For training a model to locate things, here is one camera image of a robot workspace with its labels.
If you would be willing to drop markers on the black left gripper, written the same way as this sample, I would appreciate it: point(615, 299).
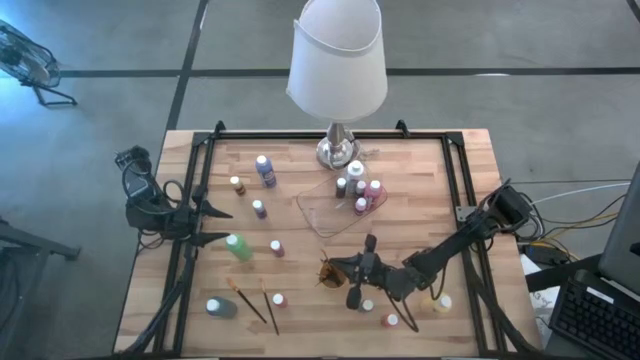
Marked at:
point(192, 220)

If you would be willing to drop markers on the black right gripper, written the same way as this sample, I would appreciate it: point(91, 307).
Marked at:
point(370, 274)

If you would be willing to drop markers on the small pink paint bottle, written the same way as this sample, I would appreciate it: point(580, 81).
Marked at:
point(360, 205)

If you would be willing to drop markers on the small dark brown paint bottle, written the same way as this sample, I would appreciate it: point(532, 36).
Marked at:
point(360, 188)

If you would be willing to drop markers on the large blue-violet paint bottle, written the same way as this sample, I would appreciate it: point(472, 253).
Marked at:
point(265, 171)

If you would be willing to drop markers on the large pink paint bottle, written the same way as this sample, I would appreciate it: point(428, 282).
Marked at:
point(373, 190)

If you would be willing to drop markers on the large white paint bottle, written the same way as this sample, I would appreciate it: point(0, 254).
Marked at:
point(355, 170)

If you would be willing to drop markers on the large yellow paint bottle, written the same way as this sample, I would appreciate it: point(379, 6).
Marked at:
point(439, 303)

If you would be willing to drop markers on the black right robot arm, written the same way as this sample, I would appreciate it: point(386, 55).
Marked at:
point(450, 245)

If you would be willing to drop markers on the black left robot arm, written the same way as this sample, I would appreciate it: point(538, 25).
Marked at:
point(150, 210)

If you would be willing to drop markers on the large green paint bottle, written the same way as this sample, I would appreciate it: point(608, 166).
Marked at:
point(239, 246)

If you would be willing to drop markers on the small yellow paint bottle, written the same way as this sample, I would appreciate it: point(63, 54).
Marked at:
point(237, 185)

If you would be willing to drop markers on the small purple paint bottle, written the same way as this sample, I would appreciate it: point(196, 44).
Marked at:
point(259, 208)

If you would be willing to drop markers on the small orange paint bottle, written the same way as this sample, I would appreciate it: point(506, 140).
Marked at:
point(389, 320)
point(279, 300)

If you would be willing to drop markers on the small crimson paint bottle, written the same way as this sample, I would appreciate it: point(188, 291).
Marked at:
point(276, 248)

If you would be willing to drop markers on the large grey paint bottle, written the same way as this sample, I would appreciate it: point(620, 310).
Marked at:
point(221, 307)

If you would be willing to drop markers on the yellow ribbed cup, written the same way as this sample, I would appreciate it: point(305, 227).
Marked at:
point(332, 276)

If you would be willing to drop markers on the clear plastic tray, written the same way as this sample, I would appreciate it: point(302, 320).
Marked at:
point(325, 215)

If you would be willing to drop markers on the black table clamp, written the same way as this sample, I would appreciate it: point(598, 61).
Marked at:
point(401, 127)
point(218, 127)

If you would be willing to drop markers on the black metal stand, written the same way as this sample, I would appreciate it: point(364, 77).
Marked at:
point(30, 245)

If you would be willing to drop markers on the black power strip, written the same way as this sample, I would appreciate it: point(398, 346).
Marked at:
point(542, 252)

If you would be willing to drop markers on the white printed bag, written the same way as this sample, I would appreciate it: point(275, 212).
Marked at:
point(542, 305)

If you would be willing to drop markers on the white shade silver table lamp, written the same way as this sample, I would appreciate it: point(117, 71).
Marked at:
point(340, 65)

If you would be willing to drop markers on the black floor fan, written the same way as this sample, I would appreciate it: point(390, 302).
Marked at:
point(27, 60)

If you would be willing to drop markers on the black keyboard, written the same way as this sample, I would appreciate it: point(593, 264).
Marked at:
point(595, 320)

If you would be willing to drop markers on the computer monitor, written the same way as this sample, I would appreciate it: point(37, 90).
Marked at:
point(622, 235)

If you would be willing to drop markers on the silver angle bracket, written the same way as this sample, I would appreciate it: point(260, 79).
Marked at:
point(465, 212)

